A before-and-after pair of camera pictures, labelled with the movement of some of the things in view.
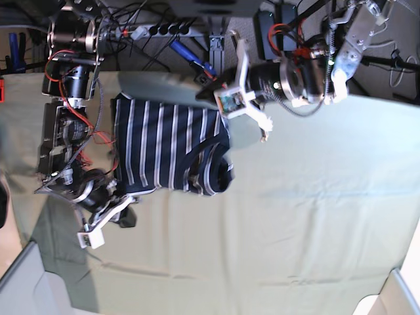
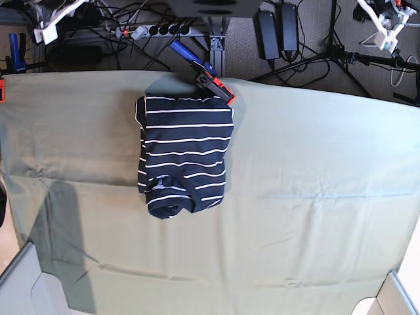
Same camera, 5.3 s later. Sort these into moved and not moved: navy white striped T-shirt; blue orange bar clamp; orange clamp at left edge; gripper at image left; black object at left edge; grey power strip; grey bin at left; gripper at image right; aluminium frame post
Moved: gripper at image right; navy white striped T-shirt; gripper at image left
Not moved: blue orange bar clamp; orange clamp at left edge; grey power strip; black object at left edge; grey bin at left; aluminium frame post
